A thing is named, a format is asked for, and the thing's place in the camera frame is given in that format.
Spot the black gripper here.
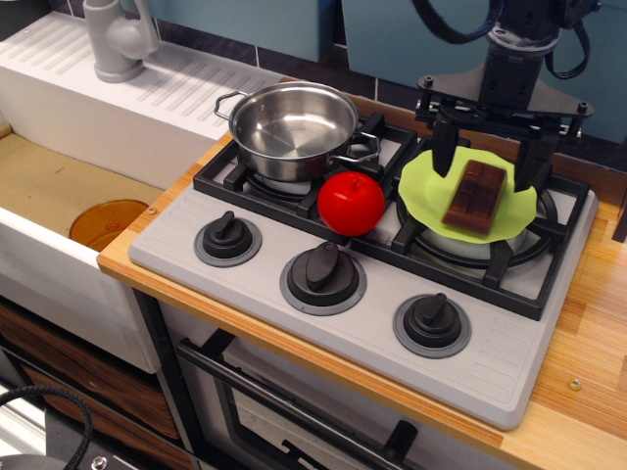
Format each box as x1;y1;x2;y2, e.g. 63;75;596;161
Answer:
415;68;595;192

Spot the brown chocolate bar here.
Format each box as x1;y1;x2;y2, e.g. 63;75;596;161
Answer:
442;160;507;236

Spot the red toy apple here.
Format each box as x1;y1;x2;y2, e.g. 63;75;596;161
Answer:
316;171;386;237

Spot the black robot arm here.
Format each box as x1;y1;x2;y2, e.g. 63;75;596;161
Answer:
413;1;600;191

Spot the light green plate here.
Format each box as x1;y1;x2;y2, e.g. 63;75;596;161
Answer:
398;147;538;244

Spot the black right stove knob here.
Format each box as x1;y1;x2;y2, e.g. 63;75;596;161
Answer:
393;293;471;359

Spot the black stove knob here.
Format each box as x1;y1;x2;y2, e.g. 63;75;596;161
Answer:
194;211;263;268
393;293;471;359
279;242;367;316

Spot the stainless steel pot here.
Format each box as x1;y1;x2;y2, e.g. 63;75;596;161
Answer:
214;81;381;183

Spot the grey toy stove top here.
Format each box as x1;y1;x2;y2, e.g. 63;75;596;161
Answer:
127;113;600;431

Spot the black middle stove knob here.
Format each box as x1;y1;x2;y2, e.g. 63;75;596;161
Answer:
279;242;367;316

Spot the black left stove knob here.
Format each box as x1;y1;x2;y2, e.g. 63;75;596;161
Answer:
194;211;263;268

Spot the black right burner grate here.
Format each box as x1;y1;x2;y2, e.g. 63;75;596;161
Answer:
350;135;591;322

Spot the black burner grate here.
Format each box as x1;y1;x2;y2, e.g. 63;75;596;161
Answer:
193;113;422;245
350;135;591;322

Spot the black left burner grate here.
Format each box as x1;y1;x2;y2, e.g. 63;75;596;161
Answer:
193;113;422;245

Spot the oven door with window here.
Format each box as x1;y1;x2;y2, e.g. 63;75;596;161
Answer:
161;303;471;470

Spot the grey toy faucet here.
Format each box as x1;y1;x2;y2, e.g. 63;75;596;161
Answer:
83;0;160;83

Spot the orange sink drain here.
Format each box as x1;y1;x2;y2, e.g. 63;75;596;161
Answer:
69;199;148;252

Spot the white toy sink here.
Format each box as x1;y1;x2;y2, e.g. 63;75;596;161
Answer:
1;13;279;373

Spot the wooden drawer front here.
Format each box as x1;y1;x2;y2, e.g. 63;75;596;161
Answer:
1;299;196;469

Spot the black braided cable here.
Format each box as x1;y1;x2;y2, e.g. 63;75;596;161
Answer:
410;0;506;45

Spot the black oven door handle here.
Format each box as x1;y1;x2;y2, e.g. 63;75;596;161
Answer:
176;330;417;469

